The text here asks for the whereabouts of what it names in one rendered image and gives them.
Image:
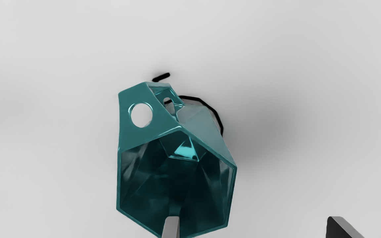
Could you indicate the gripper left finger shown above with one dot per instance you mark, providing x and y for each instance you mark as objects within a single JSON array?
[{"x": 171, "y": 228}]

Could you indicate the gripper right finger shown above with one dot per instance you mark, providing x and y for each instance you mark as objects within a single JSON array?
[{"x": 341, "y": 228}]

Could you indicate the teal faceted mug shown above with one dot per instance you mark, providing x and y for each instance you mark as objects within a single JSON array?
[{"x": 137, "y": 135}]

